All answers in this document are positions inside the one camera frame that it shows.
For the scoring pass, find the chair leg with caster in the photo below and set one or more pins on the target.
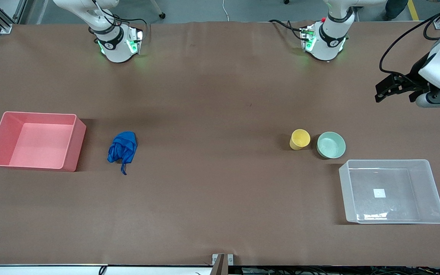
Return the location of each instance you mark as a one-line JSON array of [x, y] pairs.
[[160, 14]]

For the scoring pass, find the pink plastic bin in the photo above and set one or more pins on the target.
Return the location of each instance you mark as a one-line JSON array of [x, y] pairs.
[[2, 137]]

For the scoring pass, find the pale green bowl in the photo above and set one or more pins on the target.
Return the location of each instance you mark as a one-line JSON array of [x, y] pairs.
[[331, 145]]

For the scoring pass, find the brown table cover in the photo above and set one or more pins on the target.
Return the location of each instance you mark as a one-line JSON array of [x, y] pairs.
[[220, 114]]

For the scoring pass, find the blue cloth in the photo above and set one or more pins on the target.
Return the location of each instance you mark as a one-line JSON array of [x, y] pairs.
[[122, 147]]

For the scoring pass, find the metal table edge bracket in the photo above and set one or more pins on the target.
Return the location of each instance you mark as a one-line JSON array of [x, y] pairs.
[[222, 263]]

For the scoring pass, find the clear plastic box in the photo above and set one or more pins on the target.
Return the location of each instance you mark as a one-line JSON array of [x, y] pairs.
[[426, 191]]

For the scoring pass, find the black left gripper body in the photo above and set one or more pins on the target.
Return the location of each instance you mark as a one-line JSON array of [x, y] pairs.
[[418, 78]]

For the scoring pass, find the white table edge rail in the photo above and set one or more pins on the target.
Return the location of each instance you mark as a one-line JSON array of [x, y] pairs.
[[52, 270]]

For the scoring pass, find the yellow cup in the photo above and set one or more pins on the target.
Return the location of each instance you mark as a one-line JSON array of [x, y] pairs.
[[300, 138]]

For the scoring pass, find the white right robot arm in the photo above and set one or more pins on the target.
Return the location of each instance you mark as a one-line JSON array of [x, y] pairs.
[[117, 49]]

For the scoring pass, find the white square label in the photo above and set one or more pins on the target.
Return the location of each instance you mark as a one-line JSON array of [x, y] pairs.
[[379, 193]]

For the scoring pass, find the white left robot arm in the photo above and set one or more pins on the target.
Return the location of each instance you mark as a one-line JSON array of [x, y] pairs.
[[329, 46]]

